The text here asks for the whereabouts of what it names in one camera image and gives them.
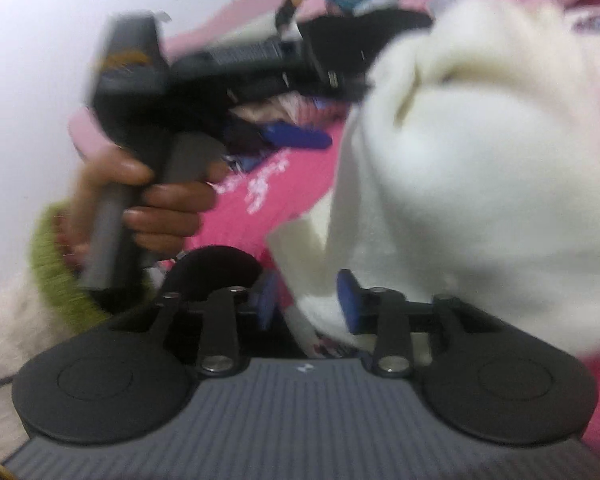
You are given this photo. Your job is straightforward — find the cream white fleece sweater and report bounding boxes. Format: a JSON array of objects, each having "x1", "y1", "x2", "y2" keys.
[{"x1": 268, "y1": 0, "x2": 600, "y2": 358}]

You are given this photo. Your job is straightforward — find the stack of folded clothes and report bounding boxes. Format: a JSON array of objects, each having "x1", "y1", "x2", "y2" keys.
[{"x1": 223, "y1": 92, "x2": 350, "y2": 128}]

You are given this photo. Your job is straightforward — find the person's left hand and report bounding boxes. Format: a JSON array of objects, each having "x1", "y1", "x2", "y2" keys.
[{"x1": 55, "y1": 148, "x2": 228, "y2": 271}]

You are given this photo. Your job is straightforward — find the pink floral bed blanket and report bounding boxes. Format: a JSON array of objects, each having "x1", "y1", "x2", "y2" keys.
[{"x1": 185, "y1": 122, "x2": 600, "y2": 454}]

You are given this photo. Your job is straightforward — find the black folded garment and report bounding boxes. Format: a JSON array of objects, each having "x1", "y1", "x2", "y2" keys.
[{"x1": 298, "y1": 8, "x2": 432, "y2": 102}]

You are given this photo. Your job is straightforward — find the green fuzzy sleeve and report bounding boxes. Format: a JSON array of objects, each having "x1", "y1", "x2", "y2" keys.
[{"x1": 26, "y1": 201, "x2": 157, "y2": 336}]

